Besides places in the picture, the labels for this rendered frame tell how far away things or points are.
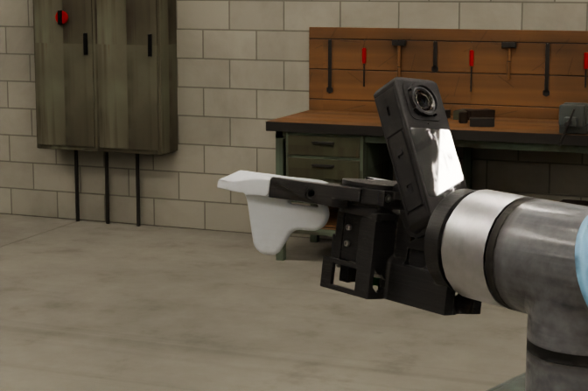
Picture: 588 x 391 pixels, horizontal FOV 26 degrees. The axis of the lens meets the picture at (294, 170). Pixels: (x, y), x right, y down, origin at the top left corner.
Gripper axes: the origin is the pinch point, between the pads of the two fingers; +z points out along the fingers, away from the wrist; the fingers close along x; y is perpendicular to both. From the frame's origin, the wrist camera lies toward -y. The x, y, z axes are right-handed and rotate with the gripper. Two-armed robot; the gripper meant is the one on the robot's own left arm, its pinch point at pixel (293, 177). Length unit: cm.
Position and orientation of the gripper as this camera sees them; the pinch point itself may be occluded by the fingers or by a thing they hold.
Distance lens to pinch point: 102.1
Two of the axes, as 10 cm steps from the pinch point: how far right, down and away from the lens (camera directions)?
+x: 7.7, 0.4, 6.4
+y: -1.1, 9.9, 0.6
